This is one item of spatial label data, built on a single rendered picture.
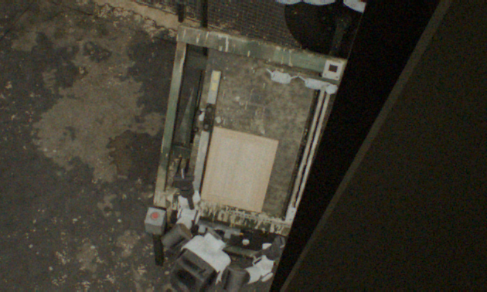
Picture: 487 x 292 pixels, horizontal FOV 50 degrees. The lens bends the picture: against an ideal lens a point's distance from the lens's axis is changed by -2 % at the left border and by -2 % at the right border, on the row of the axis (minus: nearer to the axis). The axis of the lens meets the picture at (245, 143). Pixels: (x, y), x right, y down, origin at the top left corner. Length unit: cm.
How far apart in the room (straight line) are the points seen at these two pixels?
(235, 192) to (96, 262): 146
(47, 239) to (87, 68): 186
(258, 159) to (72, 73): 266
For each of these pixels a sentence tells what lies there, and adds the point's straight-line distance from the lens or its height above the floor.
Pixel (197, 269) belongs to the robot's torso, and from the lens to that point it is 303.
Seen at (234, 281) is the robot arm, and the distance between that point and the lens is 308.
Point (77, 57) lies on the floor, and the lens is 575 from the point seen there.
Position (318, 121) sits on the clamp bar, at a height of 157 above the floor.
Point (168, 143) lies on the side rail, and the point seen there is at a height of 123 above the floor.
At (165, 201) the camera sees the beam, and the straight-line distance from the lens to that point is 380.
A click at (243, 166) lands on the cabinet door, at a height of 116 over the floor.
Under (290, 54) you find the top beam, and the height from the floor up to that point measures 192.
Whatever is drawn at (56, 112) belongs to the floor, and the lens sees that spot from 536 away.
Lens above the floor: 427
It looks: 57 degrees down
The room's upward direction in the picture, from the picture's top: 11 degrees clockwise
